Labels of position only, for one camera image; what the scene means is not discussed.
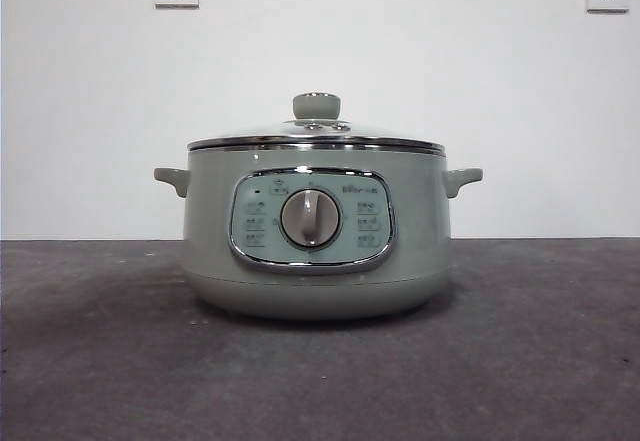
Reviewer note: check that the sage green electric pot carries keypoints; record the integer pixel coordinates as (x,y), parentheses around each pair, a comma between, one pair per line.
(210,241)

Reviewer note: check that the glass lid with green knob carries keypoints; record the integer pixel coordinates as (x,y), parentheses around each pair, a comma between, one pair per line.
(316,106)

